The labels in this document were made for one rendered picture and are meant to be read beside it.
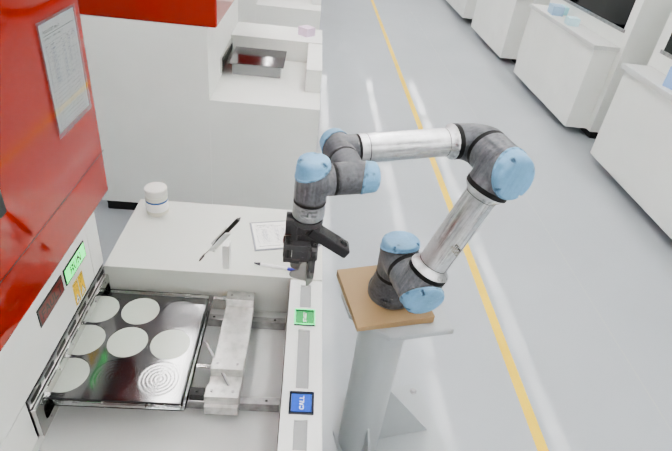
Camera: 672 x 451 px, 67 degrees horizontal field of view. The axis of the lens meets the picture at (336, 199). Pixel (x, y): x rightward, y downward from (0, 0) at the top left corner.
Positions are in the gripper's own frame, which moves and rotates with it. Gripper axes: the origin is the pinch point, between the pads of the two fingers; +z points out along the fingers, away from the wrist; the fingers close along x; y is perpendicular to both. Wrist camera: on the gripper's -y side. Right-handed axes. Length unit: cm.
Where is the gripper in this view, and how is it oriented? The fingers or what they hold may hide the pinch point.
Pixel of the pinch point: (310, 281)
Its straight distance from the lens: 130.7
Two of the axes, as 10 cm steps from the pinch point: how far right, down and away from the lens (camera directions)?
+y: -9.9, -0.8, -0.8
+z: -1.1, 8.3, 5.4
